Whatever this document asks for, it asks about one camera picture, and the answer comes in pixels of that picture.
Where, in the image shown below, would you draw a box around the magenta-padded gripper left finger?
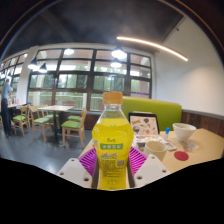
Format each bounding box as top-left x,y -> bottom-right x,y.
56,147 -> 99,190

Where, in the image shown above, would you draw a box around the flat round red coaster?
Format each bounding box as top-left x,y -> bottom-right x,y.
173,150 -> 190,162

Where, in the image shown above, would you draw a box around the light wooden dining table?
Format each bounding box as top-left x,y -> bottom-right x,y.
37,104 -> 76,143

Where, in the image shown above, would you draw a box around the black pendant lamps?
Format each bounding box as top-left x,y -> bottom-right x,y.
27,46 -> 128,74

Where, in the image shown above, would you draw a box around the person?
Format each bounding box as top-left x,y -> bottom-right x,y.
0,78 -> 14,138

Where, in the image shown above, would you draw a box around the white ceramic bowl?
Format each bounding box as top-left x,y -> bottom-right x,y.
172,122 -> 198,142

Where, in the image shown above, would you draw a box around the long curved ceiling light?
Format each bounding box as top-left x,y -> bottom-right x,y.
116,35 -> 189,63

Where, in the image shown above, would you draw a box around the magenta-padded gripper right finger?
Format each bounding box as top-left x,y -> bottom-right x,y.
127,146 -> 172,189

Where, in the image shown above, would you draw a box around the small dark handheld device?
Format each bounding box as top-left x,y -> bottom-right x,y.
163,141 -> 178,152

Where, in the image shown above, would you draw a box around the green upholstered bench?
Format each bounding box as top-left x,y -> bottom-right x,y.
121,96 -> 183,133

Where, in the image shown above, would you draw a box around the small blue-capped bottle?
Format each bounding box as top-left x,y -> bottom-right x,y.
163,126 -> 171,141

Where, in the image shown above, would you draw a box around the yellow drink bottle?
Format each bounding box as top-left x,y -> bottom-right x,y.
91,91 -> 135,191

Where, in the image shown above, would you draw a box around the printed sticker sheet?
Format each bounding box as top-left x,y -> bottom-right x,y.
133,134 -> 164,148

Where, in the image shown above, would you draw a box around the wooden chairs with green seats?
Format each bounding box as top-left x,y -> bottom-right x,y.
12,104 -> 88,149

